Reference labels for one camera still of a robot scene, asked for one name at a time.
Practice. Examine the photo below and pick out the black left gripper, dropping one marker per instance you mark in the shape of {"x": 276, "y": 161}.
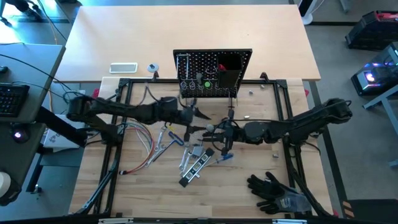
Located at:
{"x": 187, "y": 116}

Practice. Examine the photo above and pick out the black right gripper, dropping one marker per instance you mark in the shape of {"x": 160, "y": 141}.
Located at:
{"x": 236, "y": 133}

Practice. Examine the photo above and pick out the black tool case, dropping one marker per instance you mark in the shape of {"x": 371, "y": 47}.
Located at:
{"x": 196, "y": 168}

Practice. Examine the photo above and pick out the green black Craftsman screwdriver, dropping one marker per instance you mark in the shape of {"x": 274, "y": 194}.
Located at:
{"x": 207, "y": 84}

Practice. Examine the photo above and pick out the silver combination wrench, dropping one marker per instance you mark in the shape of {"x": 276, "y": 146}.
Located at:
{"x": 183, "y": 160}
{"x": 154, "y": 158}
{"x": 160, "y": 139}
{"x": 186, "y": 163}

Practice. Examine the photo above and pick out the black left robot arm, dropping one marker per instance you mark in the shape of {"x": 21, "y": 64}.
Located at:
{"x": 124, "y": 110}

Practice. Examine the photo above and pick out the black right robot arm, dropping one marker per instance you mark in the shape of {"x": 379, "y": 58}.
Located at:
{"x": 304, "y": 121}

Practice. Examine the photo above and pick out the black pegboard bin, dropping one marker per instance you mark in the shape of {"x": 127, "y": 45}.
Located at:
{"x": 230, "y": 77}

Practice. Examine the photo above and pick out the black metal pegboard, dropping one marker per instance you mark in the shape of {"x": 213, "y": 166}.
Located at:
{"x": 199, "y": 62}

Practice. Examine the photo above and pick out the black table clamp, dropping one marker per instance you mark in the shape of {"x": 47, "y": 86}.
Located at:
{"x": 155, "y": 75}
{"x": 264, "y": 76}

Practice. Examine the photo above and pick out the black grey work glove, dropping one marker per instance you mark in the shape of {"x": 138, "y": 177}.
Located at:
{"x": 267, "y": 186}
{"x": 267, "y": 209}

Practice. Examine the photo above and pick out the white rectangular tray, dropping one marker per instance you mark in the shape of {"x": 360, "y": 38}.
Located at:
{"x": 123, "y": 68}

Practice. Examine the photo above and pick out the light wood desk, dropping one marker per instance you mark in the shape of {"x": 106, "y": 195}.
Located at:
{"x": 186, "y": 28}

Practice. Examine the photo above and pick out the white box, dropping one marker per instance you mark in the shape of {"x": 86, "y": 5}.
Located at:
{"x": 57, "y": 138}

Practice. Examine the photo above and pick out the white fan stand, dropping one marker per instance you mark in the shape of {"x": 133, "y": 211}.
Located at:
{"x": 308, "y": 15}

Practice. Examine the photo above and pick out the grey desk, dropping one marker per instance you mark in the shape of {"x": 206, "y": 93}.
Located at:
{"x": 37, "y": 68}

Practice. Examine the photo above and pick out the computer with RGB lights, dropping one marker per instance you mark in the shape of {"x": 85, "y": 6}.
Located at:
{"x": 373, "y": 77}

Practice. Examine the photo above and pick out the blue metal beam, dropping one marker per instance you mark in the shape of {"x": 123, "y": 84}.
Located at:
{"x": 390, "y": 124}

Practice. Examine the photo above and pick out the black computer mouse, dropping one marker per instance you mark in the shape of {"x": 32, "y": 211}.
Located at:
{"x": 20, "y": 135}

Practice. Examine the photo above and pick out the black desk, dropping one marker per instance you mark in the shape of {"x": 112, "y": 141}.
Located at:
{"x": 18, "y": 161}

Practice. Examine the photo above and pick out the black keyboard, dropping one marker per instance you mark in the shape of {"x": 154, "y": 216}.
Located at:
{"x": 12, "y": 99}

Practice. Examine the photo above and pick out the white tape roll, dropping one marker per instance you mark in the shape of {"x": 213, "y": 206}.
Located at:
{"x": 3, "y": 185}

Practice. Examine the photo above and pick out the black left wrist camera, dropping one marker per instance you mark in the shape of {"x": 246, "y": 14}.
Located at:
{"x": 168, "y": 102}

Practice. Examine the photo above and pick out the black aluminium frame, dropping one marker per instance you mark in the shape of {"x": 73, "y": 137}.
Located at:
{"x": 140, "y": 81}

